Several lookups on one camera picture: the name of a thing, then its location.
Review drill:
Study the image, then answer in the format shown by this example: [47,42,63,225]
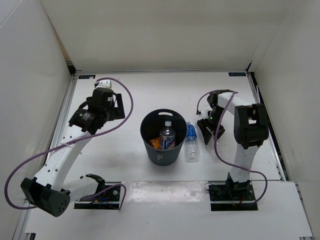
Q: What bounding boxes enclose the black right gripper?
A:
[197,106,227,145]

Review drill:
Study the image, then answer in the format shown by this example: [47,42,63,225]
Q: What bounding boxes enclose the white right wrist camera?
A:
[196,109,212,120]

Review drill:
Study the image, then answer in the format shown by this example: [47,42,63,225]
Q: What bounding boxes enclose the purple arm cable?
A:
[196,90,268,203]
[4,77,134,210]

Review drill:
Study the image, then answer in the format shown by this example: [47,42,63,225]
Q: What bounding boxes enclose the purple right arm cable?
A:
[196,90,268,203]

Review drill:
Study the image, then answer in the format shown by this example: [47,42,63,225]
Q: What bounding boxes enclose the clear bottle white red label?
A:
[159,120,176,150]

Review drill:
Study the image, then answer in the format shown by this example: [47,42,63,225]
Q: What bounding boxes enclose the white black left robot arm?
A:
[20,87,125,217]

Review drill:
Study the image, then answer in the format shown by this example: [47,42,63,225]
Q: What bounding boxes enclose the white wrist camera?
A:
[196,109,212,120]
[94,79,112,90]

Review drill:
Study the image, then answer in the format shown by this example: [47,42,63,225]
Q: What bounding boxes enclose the dark logo sticker right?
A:
[228,72,247,77]

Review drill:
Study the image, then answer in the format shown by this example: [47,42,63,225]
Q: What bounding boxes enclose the dark logo sticker left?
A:
[78,74,96,80]

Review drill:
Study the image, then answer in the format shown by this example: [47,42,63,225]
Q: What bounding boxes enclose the dark logo sticker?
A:
[228,72,247,77]
[78,74,96,80]

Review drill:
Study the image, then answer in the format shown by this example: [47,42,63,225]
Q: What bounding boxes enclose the dark grey plastic bin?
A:
[140,108,187,166]

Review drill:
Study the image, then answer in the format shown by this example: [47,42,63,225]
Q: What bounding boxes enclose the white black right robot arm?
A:
[196,89,269,200]

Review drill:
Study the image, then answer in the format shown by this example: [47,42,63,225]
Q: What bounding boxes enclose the clear unlabelled plastic bottle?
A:
[207,135,219,158]

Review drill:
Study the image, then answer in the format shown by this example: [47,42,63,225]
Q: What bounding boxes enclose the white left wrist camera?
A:
[94,79,112,90]

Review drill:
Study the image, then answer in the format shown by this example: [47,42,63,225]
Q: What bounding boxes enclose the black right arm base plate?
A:
[207,182,258,212]

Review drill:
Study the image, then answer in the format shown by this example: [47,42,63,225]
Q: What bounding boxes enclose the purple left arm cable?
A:
[4,77,134,210]

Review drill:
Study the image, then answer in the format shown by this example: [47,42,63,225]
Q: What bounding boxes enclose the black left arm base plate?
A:
[73,182,127,211]

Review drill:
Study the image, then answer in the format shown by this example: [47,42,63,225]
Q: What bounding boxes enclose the orange juice bottle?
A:
[149,137,162,150]

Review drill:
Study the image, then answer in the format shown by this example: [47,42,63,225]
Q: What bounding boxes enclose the clear bottle blue label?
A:
[184,121,200,163]

